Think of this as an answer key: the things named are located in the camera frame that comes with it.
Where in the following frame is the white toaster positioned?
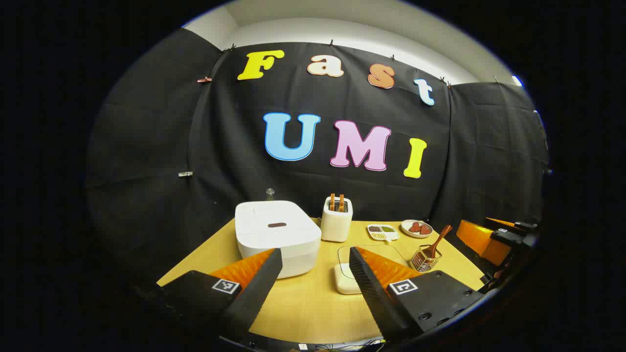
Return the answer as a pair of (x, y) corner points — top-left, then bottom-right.
(320, 196), (354, 243)

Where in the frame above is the metal wire chopstick holder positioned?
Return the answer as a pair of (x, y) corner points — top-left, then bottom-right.
(410, 244), (443, 272)

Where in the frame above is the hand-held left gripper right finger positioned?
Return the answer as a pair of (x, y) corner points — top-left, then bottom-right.
(349, 246), (485, 343)

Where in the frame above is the white divided bean dish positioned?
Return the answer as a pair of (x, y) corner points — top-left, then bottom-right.
(366, 224), (400, 243)

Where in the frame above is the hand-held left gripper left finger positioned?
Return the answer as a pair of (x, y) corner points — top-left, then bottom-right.
(156, 248), (283, 343)

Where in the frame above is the brown wooden spoon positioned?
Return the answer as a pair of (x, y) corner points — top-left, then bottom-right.
(425, 225), (453, 259)

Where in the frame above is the white round plate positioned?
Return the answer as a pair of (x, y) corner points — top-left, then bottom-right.
(401, 220), (434, 239)

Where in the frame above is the white rice cooker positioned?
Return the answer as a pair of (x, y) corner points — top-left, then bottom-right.
(235, 200), (322, 280)

